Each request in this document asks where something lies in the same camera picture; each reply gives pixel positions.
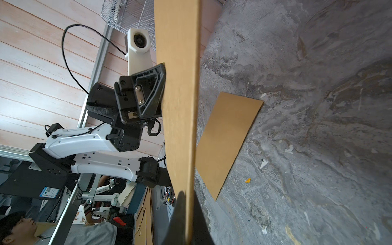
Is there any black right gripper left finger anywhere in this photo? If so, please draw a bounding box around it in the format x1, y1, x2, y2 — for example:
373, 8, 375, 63
162, 192, 186, 245

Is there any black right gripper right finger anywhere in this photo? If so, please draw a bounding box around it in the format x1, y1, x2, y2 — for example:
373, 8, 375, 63
191, 196, 214, 245

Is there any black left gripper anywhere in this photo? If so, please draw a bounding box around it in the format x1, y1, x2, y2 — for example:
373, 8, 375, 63
86, 63, 166, 152

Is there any brown kraft file bag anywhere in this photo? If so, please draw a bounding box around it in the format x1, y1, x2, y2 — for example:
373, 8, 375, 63
154, 1, 201, 245
196, 92, 264, 200

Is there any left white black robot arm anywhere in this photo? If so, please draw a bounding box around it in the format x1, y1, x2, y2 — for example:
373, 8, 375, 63
29, 64, 171, 188

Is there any person in grey shirt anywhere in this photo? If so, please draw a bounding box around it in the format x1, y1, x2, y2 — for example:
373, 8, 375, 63
0, 210, 118, 245

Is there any white wire mesh shelf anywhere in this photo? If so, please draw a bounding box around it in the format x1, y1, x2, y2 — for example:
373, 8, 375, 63
101, 0, 156, 51

